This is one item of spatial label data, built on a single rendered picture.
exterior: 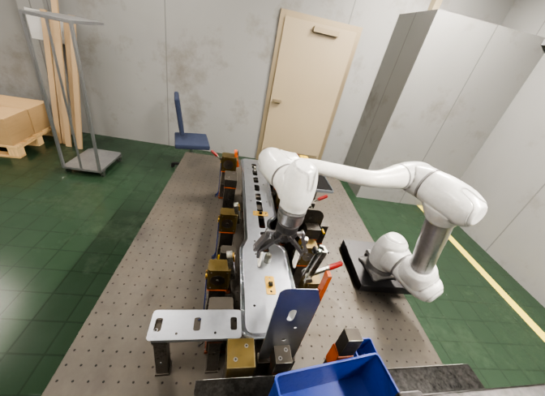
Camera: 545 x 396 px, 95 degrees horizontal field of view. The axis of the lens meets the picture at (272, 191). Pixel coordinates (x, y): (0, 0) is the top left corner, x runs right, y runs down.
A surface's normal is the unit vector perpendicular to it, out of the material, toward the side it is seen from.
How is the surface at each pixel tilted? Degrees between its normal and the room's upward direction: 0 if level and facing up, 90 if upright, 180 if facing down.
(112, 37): 90
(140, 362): 0
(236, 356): 0
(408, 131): 90
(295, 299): 90
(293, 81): 90
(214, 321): 0
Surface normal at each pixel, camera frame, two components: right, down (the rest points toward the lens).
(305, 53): 0.05, 0.54
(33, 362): 0.18, -0.84
